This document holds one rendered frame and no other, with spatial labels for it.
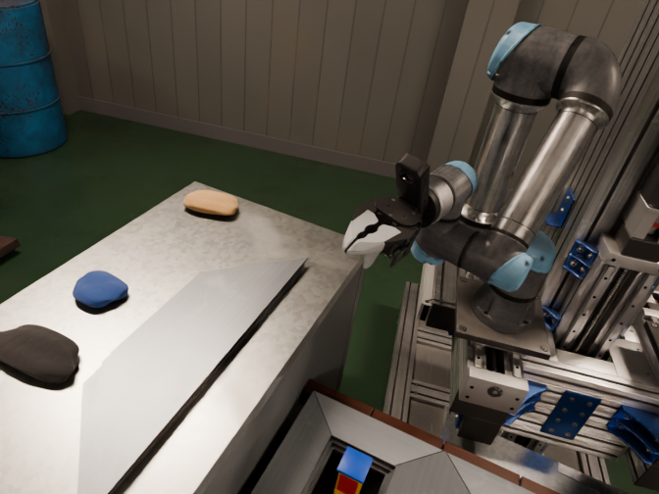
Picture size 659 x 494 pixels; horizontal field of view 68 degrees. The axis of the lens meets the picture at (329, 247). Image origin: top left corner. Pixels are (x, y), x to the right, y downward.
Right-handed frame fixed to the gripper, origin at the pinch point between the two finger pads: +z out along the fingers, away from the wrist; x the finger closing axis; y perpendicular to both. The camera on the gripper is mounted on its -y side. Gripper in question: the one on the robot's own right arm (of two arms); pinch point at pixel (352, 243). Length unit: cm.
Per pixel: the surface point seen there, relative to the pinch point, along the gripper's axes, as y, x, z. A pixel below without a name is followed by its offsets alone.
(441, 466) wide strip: 58, -28, -22
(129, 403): 41, 20, 22
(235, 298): 42, 28, -9
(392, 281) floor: 153, 45, -164
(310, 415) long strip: 62, 1, -11
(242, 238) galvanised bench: 47, 45, -28
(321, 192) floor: 166, 140, -212
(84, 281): 46, 54, 11
